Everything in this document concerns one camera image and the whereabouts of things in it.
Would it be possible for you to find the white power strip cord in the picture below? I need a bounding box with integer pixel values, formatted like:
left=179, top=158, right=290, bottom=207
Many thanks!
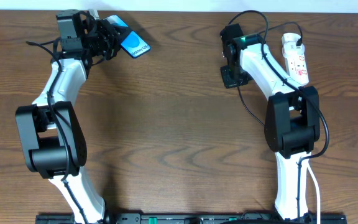
left=306, top=161, right=321, bottom=224

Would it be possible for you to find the white power strip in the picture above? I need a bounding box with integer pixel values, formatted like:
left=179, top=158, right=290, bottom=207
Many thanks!
left=282, top=33, right=309, bottom=86

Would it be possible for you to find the black USB charging cable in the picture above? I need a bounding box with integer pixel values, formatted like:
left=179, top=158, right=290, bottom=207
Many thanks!
left=236, top=21, right=303, bottom=128

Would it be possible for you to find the blue Galaxy smartphone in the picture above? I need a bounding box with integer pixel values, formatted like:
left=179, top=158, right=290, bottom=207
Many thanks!
left=104, top=15, right=151, bottom=58

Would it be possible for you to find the black camera cable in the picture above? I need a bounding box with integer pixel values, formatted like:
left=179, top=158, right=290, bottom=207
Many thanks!
left=25, top=11, right=99, bottom=224
left=227, top=9, right=331, bottom=223

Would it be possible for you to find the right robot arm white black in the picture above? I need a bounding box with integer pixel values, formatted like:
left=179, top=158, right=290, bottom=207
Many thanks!
left=220, top=24, right=319, bottom=222

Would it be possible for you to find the black left camera cable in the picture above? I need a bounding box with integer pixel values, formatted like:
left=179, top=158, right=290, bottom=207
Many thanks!
left=25, top=11, right=99, bottom=224

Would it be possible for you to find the black right camera cable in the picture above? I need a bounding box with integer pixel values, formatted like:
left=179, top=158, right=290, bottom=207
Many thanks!
left=227, top=9, right=331, bottom=223

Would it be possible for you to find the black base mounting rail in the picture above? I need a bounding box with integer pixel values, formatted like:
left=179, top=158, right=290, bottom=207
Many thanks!
left=34, top=212, right=347, bottom=224

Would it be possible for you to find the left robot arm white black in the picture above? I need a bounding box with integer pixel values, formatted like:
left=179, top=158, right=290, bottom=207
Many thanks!
left=15, top=9, right=132, bottom=223

